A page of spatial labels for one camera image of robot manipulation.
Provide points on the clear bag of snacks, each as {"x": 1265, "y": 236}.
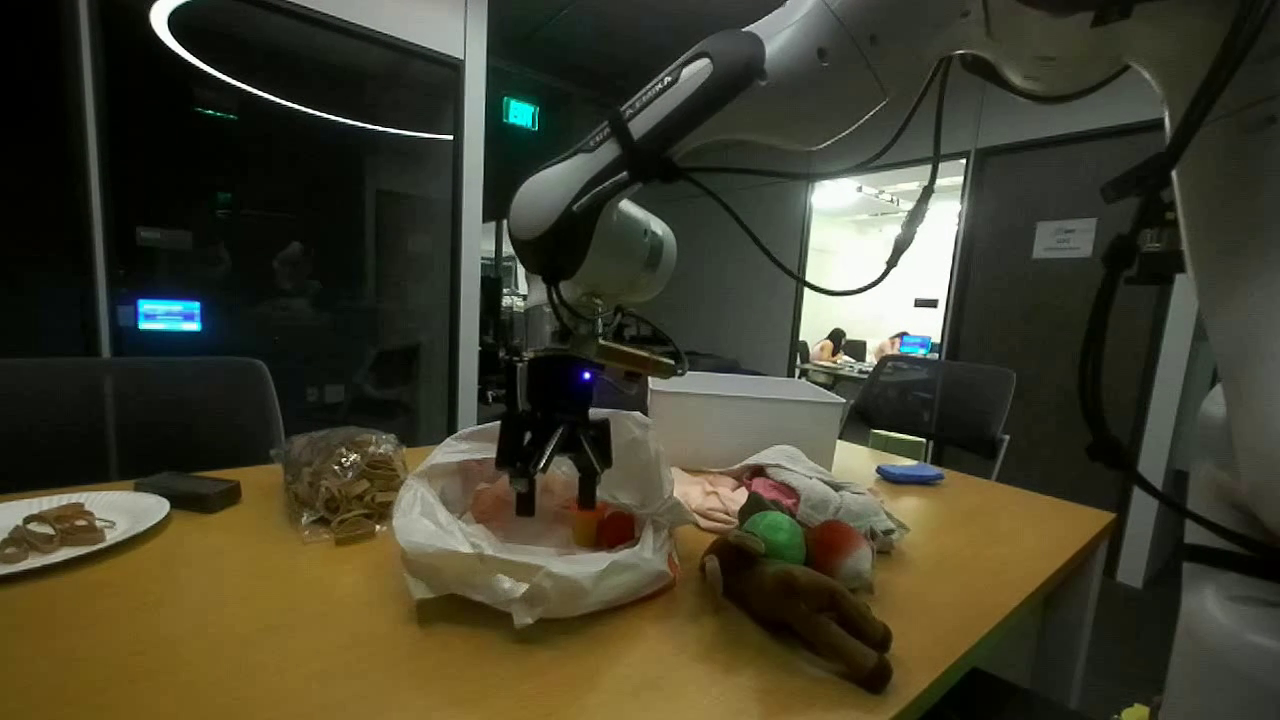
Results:
{"x": 340, "y": 482}

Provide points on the green ball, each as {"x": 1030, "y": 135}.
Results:
{"x": 779, "y": 532}

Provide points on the red fuzzy ball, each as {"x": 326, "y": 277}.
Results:
{"x": 841, "y": 554}

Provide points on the light pink cloth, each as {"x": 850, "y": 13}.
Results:
{"x": 708, "y": 502}

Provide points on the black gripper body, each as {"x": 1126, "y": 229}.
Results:
{"x": 553, "y": 413}

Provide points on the white plate with food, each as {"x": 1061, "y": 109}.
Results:
{"x": 71, "y": 524}

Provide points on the white paper door sign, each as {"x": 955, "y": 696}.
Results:
{"x": 1067, "y": 236}

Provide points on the magenta pink cloth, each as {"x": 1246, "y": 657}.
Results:
{"x": 774, "y": 493}

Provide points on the blue flat object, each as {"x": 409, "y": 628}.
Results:
{"x": 908, "y": 475}

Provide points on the black office chair right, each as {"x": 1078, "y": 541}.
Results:
{"x": 955, "y": 406}

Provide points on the blue lit monitor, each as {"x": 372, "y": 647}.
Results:
{"x": 171, "y": 314}

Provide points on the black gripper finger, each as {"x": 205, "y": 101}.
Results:
{"x": 526, "y": 491}
{"x": 584, "y": 482}

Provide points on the grey towel cloth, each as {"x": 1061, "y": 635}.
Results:
{"x": 824, "y": 499}

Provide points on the white plastic bag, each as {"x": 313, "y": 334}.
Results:
{"x": 459, "y": 531}

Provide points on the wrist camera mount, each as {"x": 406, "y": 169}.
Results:
{"x": 628, "y": 358}

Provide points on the brown plush toy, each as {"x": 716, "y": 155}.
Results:
{"x": 802, "y": 605}

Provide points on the orange ball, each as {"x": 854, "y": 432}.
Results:
{"x": 584, "y": 524}

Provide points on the small black box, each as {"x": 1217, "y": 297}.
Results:
{"x": 194, "y": 493}

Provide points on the black office chair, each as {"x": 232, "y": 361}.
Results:
{"x": 83, "y": 417}
{"x": 955, "y": 406}

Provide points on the green exit sign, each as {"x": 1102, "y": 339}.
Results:
{"x": 523, "y": 112}

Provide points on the black office chair left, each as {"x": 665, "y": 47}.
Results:
{"x": 83, "y": 417}

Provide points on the white storage box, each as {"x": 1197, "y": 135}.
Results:
{"x": 726, "y": 417}

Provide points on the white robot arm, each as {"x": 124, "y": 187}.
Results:
{"x": 812, "y": 75}

